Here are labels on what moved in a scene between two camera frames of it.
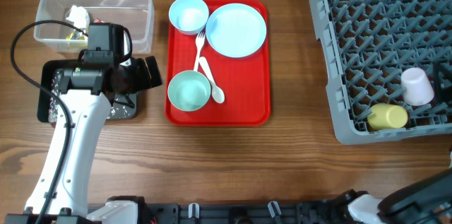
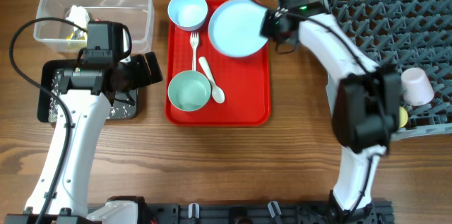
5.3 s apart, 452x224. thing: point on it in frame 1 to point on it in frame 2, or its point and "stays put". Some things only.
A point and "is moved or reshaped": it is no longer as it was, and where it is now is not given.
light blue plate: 236,30 is moved or reshaped
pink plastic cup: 416,87 stays put
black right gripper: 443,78 to 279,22
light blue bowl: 189,14 stays put
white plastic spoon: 217,93 stays put
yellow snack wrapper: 70,35 stays put
